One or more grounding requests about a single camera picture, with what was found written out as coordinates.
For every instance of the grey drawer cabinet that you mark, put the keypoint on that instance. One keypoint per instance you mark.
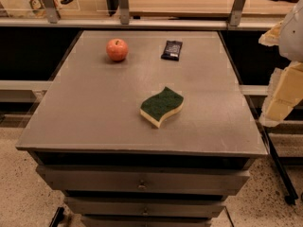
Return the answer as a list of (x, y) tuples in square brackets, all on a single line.
[(116, 168)]

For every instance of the wooden shelf with metal posts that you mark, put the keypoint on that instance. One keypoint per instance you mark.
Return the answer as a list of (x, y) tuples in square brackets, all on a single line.
[(149, 14)]

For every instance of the green and yellow sponge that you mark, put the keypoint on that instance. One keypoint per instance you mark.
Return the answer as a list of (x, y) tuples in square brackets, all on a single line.
[(156, 109)]

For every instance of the dark blue rxbar wrapper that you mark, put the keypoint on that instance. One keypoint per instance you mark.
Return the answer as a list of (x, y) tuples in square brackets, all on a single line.
[(172, 51)]

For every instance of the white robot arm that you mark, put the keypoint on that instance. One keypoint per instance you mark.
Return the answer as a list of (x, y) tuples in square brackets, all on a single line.
[(291, 34)]

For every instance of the black metal stand leg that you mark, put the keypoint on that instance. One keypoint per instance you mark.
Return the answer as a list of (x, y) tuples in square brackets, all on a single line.
[(291, 196)]

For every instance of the red apple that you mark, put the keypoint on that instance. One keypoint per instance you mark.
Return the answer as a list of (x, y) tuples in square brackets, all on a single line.
[(117, 49)]

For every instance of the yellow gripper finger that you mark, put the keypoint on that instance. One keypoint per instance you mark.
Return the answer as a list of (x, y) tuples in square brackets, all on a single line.
[(271, 37), (285, 91)]

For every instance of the small black object on shelf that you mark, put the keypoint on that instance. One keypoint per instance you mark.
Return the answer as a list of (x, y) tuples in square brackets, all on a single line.
[(65, 2)]

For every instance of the colourful package on shelf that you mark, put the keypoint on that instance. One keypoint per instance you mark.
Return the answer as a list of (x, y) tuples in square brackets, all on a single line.
[(37, 7)]

